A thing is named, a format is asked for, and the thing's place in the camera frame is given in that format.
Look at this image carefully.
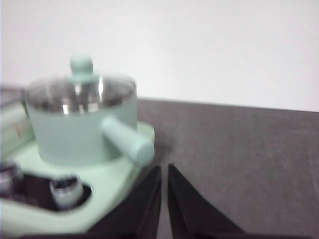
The mint green steamer pot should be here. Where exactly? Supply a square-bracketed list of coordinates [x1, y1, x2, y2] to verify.
[24, 94, 154, 168]

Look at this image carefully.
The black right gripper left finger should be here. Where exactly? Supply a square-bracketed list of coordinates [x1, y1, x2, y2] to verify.
[84, 164, 162, 239]

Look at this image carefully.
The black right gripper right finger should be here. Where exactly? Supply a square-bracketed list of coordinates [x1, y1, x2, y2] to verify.
[167, 163, 250, 239]

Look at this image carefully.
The mint green breakfast machine base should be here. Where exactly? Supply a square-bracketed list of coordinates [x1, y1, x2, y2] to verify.
[0, 121, 156, 236]

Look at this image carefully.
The mint green griddle cover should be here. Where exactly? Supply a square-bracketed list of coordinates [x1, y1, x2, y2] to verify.
[0, 102, 35, 150]

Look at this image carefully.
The silver control knob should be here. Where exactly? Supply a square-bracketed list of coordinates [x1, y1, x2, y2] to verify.
[49, 175, 85, 212]
[0, 161, 25, 201]

